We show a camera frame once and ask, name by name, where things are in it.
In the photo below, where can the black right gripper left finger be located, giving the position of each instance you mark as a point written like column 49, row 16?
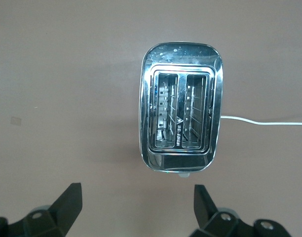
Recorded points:
column 59, row 212

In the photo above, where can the chrome and beige toaster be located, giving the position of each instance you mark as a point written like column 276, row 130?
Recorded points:
column 180, row 111

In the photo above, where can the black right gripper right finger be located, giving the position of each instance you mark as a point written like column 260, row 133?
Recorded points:
column 210, row 217

